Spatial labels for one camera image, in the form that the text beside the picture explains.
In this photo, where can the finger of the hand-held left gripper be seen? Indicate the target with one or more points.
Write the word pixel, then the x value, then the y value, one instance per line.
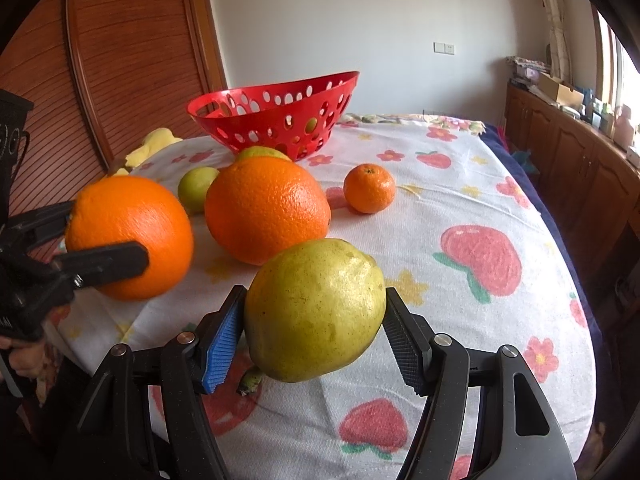
pixel 45 215
pixel 105 260

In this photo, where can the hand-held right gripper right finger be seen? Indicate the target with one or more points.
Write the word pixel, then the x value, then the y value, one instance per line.
pixel 405 352

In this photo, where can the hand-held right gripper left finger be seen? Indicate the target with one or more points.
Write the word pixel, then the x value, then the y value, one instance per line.
pixel 220 350

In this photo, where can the large orange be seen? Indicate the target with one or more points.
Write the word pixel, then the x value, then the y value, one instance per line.
pixel 130 215
pixel 265 205

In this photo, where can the yellow pear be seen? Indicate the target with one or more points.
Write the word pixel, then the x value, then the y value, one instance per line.
pixel 315 310

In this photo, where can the green lemon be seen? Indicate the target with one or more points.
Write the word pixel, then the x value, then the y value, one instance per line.
pixel 195 187

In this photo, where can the small mandarin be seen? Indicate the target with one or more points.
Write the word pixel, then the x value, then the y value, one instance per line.
pixel 369 187

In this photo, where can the red perforated plastic basket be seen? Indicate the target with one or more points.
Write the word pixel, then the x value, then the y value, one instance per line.
pixel 215 127

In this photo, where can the yellow-green round fruit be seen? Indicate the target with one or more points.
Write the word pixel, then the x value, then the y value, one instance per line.
pixel 260 152

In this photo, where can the person's left hand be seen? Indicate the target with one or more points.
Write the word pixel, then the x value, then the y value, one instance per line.
pixel 22 365

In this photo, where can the yellow plush toy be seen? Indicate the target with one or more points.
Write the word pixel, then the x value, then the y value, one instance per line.
pixel 155 141

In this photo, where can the white strawberry print cloth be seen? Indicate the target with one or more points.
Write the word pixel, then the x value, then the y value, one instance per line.
pixel 450 200

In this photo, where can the brown wooden wardrobe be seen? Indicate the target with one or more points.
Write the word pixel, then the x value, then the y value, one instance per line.
pixel 125 60

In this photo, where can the teal cloth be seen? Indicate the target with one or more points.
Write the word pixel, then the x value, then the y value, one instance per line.
pixel 526 161

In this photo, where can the floral blanket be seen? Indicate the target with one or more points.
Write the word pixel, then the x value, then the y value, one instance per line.
pixel 450 122

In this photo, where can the brown wooden cabinet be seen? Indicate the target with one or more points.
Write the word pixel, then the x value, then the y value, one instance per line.
pixel 575 160

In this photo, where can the open cardboard box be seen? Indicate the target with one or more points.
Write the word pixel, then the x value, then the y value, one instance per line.
pixel 560 91

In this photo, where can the folded cloth pile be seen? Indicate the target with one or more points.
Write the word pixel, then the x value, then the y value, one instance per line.
pixel 527 67

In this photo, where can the patterned beige curtain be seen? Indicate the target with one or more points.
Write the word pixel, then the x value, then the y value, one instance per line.
pixel 557 45

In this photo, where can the wooden framed window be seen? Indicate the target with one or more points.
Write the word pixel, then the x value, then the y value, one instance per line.
pixel 617 70

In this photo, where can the white wall switch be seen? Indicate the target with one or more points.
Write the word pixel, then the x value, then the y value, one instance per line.
pixel 444 48

